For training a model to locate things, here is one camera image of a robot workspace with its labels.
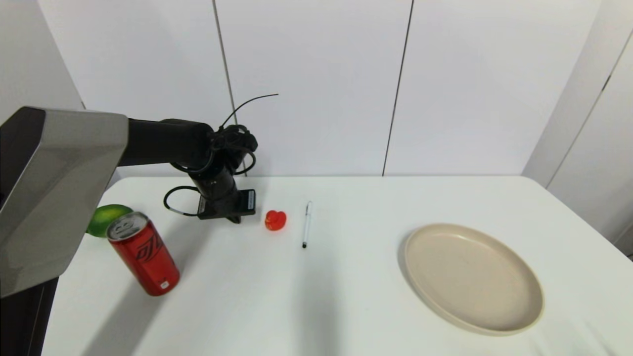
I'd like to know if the green lime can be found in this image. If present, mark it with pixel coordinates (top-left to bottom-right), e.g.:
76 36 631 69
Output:
86 204 134 238

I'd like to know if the black looping cable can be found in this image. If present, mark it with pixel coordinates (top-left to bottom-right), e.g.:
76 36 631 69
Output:
164 186 201 217

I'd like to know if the white pen with black tip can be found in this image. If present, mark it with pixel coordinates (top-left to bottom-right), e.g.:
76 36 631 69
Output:
302 200 313 249

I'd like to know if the red rubber duck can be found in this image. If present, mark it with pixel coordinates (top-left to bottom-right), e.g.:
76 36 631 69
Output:
265 210 287 231

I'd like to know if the red soda can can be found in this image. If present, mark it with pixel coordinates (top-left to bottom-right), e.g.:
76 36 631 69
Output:
107 212 181 297

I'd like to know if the beige round plate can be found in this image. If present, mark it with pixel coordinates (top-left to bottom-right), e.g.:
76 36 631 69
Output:
404 223 544 336

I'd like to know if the thin black cable end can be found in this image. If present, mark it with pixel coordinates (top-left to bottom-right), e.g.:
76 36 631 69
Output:
220 93 279 129

